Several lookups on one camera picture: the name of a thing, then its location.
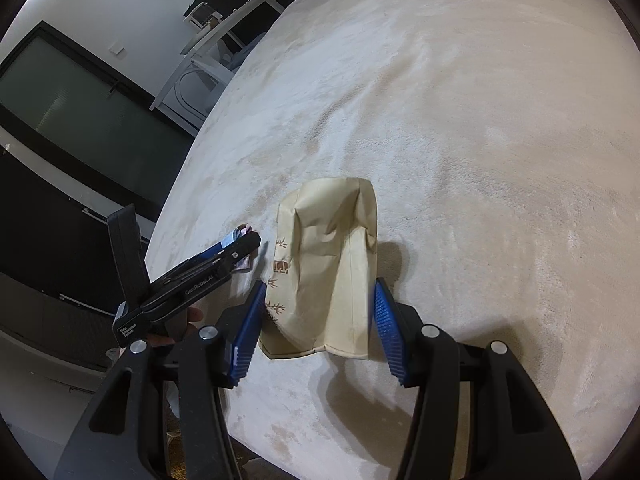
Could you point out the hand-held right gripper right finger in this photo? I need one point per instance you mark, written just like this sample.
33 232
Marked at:
387 325

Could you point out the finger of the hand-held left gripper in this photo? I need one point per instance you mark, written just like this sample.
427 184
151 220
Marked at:
220 250
240 252

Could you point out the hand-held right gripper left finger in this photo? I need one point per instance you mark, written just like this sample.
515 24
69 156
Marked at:
249 330

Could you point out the pink snack cup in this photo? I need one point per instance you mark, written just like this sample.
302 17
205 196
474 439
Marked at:
243 264

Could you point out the brown paper bag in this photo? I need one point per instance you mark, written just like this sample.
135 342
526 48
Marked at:
325 270

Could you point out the person's left hand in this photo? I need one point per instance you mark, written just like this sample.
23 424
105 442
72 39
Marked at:
194 315

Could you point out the black cabinet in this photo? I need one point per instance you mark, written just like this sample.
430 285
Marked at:
50 240

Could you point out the yellow brown rug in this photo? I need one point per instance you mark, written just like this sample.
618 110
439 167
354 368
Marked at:
172 452

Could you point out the clear chair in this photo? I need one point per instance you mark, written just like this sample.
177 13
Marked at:
197 90

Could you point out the beige blanket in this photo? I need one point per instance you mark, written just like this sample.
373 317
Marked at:
475 160

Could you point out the frosted glass door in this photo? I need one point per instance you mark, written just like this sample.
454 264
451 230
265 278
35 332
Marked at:
90 105

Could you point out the white appliance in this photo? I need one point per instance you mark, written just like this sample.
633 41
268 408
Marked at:
205 15

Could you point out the white table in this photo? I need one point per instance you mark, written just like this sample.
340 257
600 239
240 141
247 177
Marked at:
240 15

